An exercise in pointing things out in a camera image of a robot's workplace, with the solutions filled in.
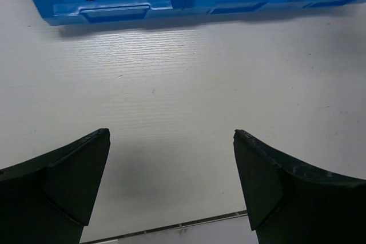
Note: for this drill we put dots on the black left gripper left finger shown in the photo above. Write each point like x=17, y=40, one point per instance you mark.
x=50, y=198

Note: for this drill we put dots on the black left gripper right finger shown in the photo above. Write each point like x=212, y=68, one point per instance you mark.
x=291, y=201

